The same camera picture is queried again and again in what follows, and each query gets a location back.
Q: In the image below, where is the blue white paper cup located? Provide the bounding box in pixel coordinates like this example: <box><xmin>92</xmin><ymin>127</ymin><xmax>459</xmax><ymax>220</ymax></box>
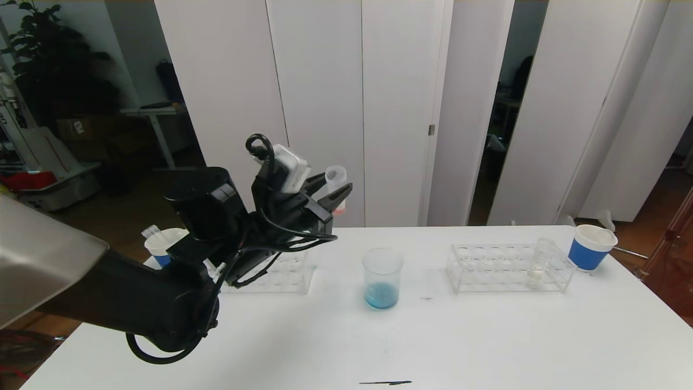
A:
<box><xmin>567</xmin><ymin>224</ymin><xmax>618</xmax><ymax>271</ymax></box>
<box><xmin>145</xmin><ymin>227</ymin><xmax>190</xmax><ymax>269</ymax></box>

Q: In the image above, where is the clear plastic beaker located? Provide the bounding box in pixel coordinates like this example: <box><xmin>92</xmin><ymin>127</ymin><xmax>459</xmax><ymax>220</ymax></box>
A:
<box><xmin>362</xmin><ymin>248</ymin><xmax>404</xmax><ymax>311</ymax></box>

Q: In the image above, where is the chrome light stand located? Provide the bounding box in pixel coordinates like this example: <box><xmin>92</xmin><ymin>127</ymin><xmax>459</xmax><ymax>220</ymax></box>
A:
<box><xmin>614</xmin><ymin>184</ymin><xmax>693</xmax><ymax>282</ymax></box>

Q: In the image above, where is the red pigment test tube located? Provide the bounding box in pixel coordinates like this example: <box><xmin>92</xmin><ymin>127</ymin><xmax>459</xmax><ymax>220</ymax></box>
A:
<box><xmin>325</xmin><ymin>165</ymin><xmax>348</xmax><ymax>217</ymax></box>

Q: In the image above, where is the yellow pigment test tube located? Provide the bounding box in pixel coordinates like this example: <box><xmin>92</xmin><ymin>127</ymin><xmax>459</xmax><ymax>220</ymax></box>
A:
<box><xmin>525</xmin><ymin>237</ymin><xmax>555</xmax><ymax>289</ymax></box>

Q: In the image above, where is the clear acrylic test tube rack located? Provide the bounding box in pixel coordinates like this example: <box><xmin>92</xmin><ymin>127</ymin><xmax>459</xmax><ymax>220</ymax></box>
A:
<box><xmin>222</xmin><ymin>246</ymin><xmax>316</xmax><ymax>296</ymax></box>
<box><xmin>447</xmin><ymin>243</ymin><xmax>576</xmax><ymax>294</ymax></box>

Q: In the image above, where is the grey wheeled base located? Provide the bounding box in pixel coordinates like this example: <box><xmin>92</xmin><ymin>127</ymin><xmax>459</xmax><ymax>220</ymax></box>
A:
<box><xmin>24</xmin><ymin>161</ymin><xmax>103</xmax><ymax>212</ymax></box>

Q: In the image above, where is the dark green potted plant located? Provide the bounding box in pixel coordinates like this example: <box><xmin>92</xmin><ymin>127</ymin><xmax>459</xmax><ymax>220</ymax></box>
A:
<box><xmin>0</xmin><ymin>0</ymin><xmax>121</xmax><ymax>126</ymax></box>

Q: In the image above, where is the black bag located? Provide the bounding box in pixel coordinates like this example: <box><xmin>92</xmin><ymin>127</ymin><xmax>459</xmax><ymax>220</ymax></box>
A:
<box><xmin>155</xmin><ymin>58</ymin><xmax>185</xmax><ymax>105</ymax></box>

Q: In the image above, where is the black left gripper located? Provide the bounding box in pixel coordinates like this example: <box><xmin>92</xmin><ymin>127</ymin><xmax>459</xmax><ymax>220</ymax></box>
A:
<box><xmin>255</xmin><ymin>172</ymin><xmax>353</xmax><ymax>241</ymax></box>

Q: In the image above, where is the white slanted board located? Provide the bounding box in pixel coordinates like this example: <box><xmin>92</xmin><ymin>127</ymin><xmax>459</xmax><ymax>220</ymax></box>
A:
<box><xmin>22</xmin><ymin>125</ymin><xmax>79</xmax><ymax>173</ymax></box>

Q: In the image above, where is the white folding partition screen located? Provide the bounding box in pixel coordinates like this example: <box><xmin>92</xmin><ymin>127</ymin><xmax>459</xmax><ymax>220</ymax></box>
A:
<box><xmin>578</xmin><ymin>0</ymin><xmax>693</xmax><ymax>233</ymax></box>
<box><xmin>154</xmin><ymin>0</ymin><xmax>516</xmax><ymax>228</ymax></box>
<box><xmin>487</xmin><ymin>0</ymin><xmax>672</xmax><ymax>225</ymax></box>

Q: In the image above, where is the white office desk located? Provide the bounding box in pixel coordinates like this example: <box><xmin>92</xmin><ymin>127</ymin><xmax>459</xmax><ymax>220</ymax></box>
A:
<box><xmin>120</xmin><ymin>102</ymin><xmax>198</xmax><ymax>172</ymax></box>

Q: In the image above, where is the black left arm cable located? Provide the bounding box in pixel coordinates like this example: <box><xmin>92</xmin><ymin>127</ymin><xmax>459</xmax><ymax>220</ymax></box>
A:
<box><xmin>126</xmin><ymin>134</ymin><xmax>339</xmax><ymax>365</ymax></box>

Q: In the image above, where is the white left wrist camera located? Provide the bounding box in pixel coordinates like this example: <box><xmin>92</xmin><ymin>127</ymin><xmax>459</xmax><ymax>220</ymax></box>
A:
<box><xmin>272</xmin><ymin>144</ymin><xmax>310</xmax><ymax>194</ymax></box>

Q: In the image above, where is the brown cardboard box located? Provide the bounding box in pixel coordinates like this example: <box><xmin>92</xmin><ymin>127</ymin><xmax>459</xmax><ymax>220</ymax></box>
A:
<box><xmin>57</xmin><ymin>115</ymin><xmax>117</xmax><ymax>142</ymax></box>

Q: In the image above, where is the red flat case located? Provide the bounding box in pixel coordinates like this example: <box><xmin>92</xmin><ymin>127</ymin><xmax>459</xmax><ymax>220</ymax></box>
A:
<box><xmin>0</xmin><ymin>171</ymin><xmax>57</xmax><ymax>192</ymax></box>

